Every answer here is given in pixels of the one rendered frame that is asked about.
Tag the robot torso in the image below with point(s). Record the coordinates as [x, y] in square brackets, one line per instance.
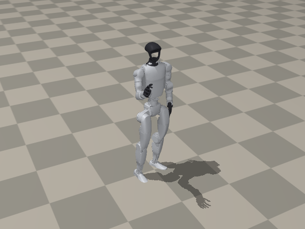
[154, 75]

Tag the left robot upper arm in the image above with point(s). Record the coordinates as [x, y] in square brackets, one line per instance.
[168, 84]

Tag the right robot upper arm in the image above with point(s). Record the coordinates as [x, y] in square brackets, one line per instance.
[138, 75]

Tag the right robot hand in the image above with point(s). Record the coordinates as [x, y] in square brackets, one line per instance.
[147, 90]

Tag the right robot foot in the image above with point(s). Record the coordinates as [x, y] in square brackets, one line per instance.
[140, 176]

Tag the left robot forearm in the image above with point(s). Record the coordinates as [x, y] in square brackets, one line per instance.
[169, 95]

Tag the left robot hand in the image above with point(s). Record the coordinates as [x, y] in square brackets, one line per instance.
[170, 107]

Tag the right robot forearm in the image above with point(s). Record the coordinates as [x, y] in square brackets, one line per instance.
[140, 96]

